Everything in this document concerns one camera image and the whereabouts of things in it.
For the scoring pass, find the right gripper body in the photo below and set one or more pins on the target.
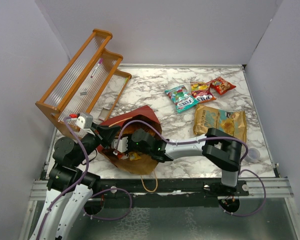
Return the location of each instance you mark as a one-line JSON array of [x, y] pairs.
[[132, 147]]

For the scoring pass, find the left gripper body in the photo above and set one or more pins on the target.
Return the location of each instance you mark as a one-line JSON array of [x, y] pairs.
[[98, 139]]

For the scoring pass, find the red paper bag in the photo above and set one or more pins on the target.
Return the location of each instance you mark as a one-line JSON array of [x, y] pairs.
[[141, 120]]

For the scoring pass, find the teal Fox's candy bag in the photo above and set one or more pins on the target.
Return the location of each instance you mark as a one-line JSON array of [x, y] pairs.
[[181, 98]]

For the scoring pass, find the gold crispy chips bag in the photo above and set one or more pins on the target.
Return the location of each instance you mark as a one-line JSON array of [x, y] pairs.
[[232, 123]]

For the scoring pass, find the orange Fox's fruits candy bag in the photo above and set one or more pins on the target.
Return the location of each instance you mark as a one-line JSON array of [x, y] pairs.
[[201, 91]]

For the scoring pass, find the red snack packet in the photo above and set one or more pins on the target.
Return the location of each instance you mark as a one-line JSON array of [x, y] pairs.
[[221, 85]]

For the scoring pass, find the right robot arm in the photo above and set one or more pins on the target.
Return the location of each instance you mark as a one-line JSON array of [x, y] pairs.
[[221, 149]]

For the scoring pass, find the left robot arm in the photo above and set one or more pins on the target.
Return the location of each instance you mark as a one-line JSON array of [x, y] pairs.
[[68, 187]]

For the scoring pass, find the yellow snack packet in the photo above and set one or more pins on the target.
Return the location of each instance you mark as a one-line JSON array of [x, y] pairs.
[[134, 156]]

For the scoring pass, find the grey flat card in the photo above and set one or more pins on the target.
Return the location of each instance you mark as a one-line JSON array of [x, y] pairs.
[[104, 113]]

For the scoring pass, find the wooden tiered rack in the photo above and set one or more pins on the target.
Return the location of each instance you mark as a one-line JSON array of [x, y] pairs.
[[103, 90]]

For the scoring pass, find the pink marker pen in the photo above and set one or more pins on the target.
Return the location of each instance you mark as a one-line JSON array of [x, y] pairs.
[[100, 61]]

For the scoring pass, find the small plastic cup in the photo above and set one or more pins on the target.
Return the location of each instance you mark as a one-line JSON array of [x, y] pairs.
[[253, 155]]

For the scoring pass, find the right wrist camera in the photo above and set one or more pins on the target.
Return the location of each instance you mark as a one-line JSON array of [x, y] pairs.
[[120, 145]]

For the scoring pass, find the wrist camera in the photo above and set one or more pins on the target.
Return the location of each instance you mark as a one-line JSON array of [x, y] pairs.
[[83, 121], [120, 145]]

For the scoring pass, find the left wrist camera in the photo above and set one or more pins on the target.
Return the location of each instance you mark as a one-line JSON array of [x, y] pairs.
[[83, 121]]

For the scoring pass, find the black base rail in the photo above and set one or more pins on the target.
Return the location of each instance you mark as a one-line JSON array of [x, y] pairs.
[[171, 193]]

